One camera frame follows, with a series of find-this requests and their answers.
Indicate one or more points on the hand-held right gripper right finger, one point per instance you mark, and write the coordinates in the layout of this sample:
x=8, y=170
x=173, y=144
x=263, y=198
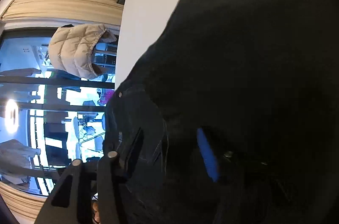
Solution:
x=208, y=155

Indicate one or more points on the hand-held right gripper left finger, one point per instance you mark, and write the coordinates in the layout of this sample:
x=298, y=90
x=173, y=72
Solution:
x=106, y=173

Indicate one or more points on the black pants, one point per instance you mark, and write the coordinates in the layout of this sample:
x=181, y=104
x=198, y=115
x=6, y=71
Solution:
x=238, y=54

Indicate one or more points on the glass window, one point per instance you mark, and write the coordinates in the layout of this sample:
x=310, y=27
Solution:
x=53, y=107

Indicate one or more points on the cream curtain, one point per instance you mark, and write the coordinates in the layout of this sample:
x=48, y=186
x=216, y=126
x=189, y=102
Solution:
x=23, y=202
x=66, y=5

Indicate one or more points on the white hanging cloth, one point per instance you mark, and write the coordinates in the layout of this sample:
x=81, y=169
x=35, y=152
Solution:
x=16, y=157

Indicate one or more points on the beige puffer jacket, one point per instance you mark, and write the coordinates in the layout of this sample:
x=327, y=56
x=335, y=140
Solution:
x=76, y=52

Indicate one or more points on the bed with grey headboard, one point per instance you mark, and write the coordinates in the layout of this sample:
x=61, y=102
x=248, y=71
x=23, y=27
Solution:
x=148, y=1

